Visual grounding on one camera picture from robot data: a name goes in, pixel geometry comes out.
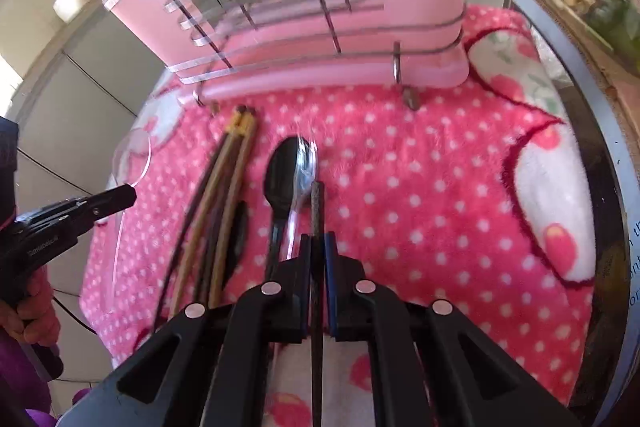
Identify dark brown chopstick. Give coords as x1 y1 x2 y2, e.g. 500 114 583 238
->
310 181 324 427

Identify black plastic spoon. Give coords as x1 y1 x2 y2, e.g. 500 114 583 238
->
262 135 309 281

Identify clear plastic fork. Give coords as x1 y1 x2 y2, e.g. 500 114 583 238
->
283 135 318 260

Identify dark chopstick with gold band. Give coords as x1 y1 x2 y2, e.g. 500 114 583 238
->
152 106 249 333

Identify light wooden chopstick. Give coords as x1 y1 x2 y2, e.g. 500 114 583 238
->
168 106 255 317

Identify left hand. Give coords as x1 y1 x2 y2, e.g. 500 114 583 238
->
1 267 61 347

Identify pink polka dot towel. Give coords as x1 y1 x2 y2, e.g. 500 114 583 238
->
80 5 594 426

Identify metal storage shelf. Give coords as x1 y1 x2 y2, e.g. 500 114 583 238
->
511 0 639 426

